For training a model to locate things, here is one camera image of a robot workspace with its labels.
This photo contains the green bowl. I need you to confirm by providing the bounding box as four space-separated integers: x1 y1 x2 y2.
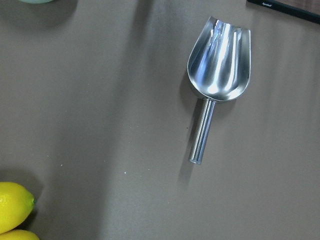
18 0 53 4

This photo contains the yellow lemon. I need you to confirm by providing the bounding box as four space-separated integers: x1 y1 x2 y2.
0 229 40 240
0 181 36 234

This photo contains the metal ice scoop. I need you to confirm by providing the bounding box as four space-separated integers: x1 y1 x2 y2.
187 16 251 165

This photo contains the dark tray with glasses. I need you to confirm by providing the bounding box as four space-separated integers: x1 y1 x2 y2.
247 0 320 25

